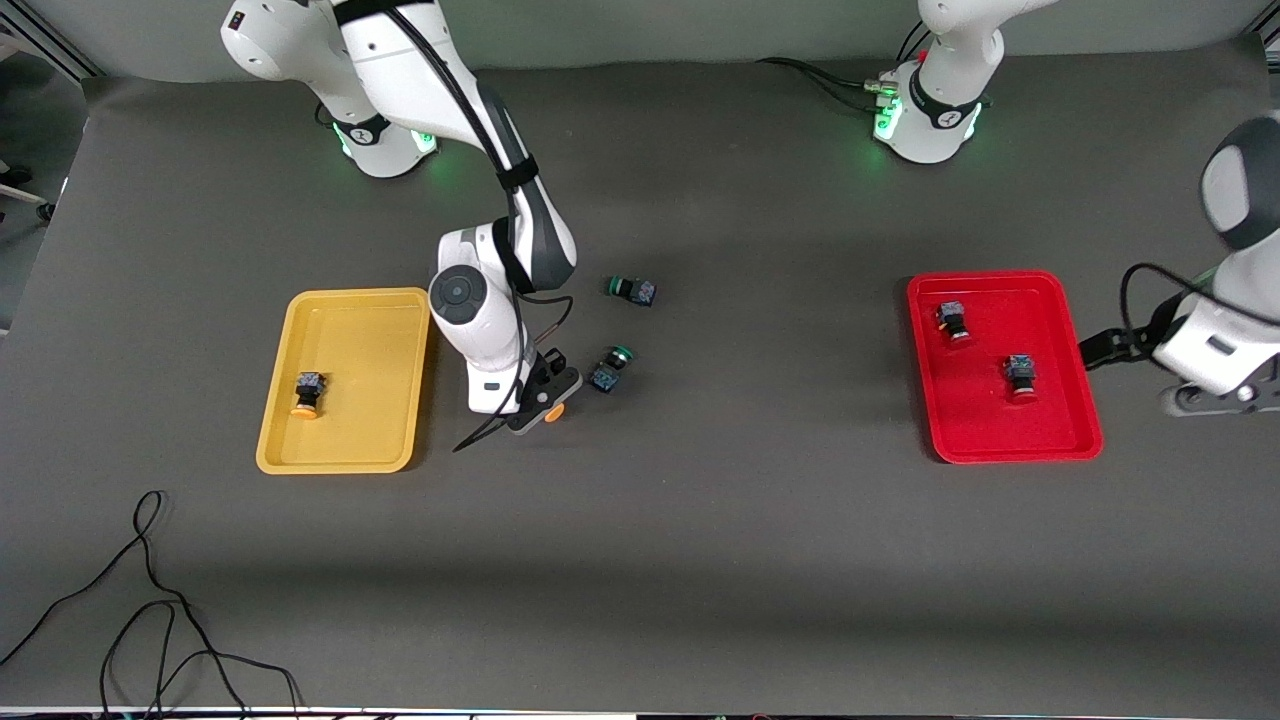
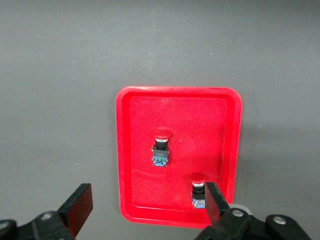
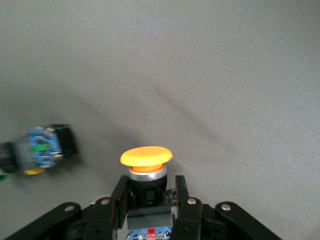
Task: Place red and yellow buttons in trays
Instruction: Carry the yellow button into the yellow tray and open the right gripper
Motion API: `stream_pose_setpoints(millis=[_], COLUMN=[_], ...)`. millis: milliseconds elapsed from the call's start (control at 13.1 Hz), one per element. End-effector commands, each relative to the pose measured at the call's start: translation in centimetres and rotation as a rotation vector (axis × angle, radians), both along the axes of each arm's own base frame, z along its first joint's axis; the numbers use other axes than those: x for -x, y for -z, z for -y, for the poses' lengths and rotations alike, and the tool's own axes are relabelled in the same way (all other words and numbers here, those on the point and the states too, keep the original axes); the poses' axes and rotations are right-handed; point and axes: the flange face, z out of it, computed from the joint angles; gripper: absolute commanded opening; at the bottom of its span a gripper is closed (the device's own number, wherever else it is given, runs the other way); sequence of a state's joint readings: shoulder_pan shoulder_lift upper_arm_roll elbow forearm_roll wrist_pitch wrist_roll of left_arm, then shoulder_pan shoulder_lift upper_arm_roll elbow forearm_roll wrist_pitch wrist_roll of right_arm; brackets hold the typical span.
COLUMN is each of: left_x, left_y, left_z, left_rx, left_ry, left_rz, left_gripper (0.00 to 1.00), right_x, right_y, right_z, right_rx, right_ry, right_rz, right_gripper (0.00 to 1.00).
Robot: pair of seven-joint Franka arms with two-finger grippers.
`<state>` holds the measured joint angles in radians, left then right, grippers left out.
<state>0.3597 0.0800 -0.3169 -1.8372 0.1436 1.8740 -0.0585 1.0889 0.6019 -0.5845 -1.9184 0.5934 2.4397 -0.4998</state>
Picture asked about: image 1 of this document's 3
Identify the red plastic tray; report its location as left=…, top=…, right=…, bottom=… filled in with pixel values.
left=905, top=270, right=1105, bottom=466

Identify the yellow plastic tray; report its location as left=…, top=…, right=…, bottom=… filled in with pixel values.
left=255, top=287, right=433, bottom=475

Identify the black chair base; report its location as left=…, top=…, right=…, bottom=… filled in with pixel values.
left=0, top=160, right=56, bottom=226

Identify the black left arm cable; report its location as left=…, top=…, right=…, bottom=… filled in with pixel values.
left=1119, top=262, right=1280, bottom=343

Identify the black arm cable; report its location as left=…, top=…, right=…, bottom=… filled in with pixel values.
left=1119, top=262, right=1280, bottom=343
left=385, top=0, right=576, bottom=453

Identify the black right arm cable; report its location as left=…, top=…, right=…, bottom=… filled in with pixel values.
left=385, top=0, right=576, bottom=453

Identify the thin black loose cable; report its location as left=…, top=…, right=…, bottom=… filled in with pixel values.
left=0, top=490, right=301, bottom=720

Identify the grey metal frame rail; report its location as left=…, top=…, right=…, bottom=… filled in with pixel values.
left=0, top=0, right=103, bottom=81

